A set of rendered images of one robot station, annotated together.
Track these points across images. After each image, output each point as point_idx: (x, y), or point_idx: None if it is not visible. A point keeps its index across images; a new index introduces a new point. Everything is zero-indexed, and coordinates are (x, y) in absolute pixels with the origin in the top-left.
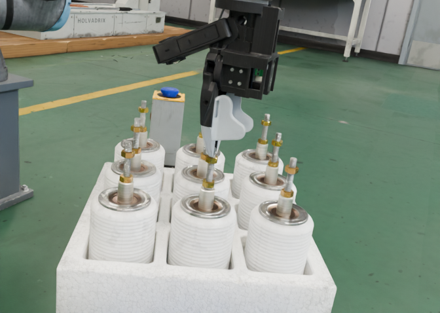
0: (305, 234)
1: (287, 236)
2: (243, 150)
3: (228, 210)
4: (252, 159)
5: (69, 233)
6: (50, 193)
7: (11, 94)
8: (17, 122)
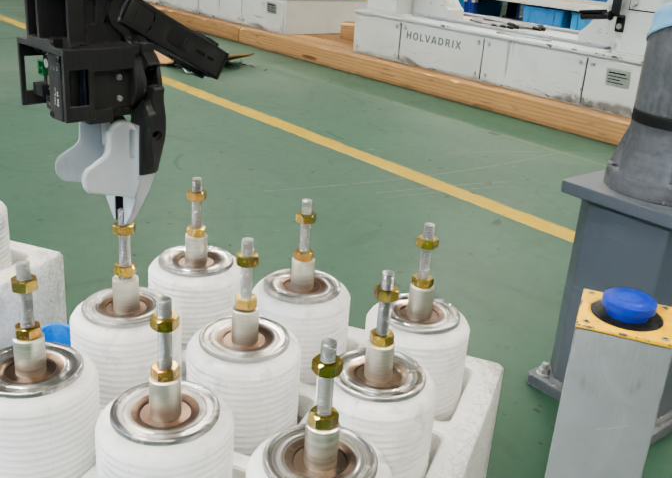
0: None
1: None
2: (361, 436)
3: (88, 315)
4: (300, 432)
5: (491, 469)
6: (661, 469)
7: (653, 232)
8: (652, 288)
